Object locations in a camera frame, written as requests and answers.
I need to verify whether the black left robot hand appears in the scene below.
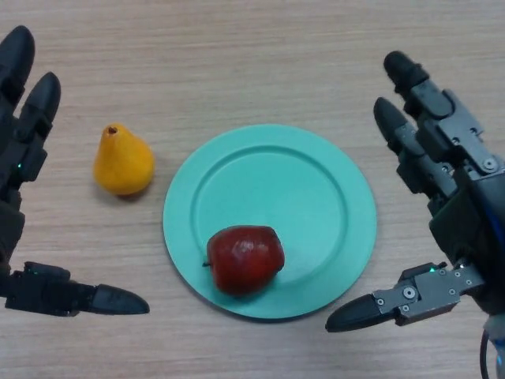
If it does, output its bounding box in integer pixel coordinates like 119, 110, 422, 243
0, 25, 151, 318

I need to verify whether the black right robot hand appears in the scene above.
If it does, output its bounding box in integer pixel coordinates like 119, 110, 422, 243
325, 50, 505, 333

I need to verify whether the red apple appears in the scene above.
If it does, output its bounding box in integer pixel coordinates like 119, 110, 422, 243
203, 224, 286, 297

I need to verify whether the green round plate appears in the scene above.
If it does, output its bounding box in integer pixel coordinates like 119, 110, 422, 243
163, 124, 378, 320

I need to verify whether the yellow pear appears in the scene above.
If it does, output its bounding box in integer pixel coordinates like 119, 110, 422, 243
92, 123, 155, 197

